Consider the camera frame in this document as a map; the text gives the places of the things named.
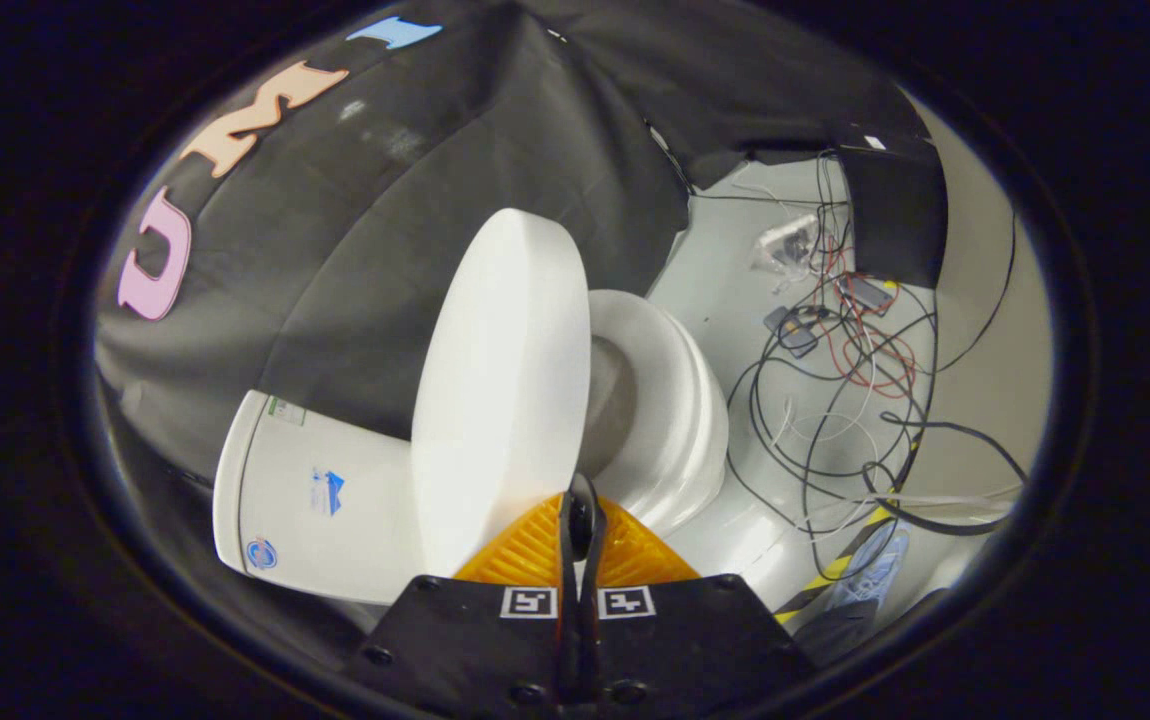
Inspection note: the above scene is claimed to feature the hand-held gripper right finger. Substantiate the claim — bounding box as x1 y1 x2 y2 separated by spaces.
580 495 818 707

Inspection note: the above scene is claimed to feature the small black adapter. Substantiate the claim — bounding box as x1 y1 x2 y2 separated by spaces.
763 305 822 359

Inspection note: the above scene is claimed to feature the black backdrop cloth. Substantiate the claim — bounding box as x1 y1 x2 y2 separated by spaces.
93 0 936 641

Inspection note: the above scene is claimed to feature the black cloth panel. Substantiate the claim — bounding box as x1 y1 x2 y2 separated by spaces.
838 145 948 289

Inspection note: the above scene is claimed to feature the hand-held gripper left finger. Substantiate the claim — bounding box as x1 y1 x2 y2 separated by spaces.
340 490 581 707

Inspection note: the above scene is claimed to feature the small grey electronic device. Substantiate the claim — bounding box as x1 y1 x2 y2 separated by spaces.
840 272 902 317

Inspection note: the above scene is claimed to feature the black round lid knob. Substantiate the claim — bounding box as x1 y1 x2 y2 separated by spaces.
563 473 608 566

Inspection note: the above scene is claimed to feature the person's shoe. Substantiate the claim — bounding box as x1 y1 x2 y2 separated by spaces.
823 528 912 613

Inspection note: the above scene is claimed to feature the yellow black striped tape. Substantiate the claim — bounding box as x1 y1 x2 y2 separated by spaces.
773 503 898 626

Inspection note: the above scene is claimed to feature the clear plastic bag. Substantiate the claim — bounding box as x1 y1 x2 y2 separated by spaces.
750 215 823 278

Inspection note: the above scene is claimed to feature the tangle of floor cables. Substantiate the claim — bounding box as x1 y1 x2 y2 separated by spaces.
725 150 1031 576

